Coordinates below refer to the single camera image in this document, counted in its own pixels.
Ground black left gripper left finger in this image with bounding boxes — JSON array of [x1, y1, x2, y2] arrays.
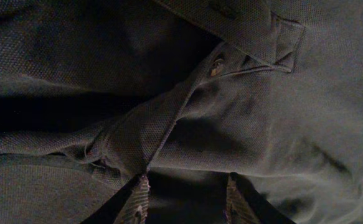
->
[[81, 174, 150, 224]]

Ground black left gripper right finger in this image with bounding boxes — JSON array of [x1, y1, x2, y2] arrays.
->
[[225, 172, 295, 224]]

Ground black polo shirt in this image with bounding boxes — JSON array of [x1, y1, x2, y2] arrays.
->
[[0, 1, 363, 223]]

